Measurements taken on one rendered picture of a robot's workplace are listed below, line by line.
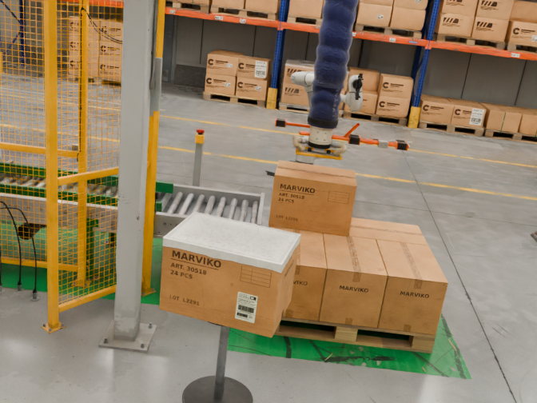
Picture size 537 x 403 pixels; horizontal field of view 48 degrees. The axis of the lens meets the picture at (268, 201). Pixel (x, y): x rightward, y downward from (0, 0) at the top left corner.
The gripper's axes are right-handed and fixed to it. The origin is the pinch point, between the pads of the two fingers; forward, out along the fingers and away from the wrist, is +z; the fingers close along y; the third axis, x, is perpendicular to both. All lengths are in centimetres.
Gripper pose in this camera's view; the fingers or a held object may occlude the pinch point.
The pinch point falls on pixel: (359, 88)
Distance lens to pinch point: 461.6
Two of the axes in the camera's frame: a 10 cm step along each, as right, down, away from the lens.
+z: -0.3, 3.4, -9.4
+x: -9.9, -1.2, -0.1
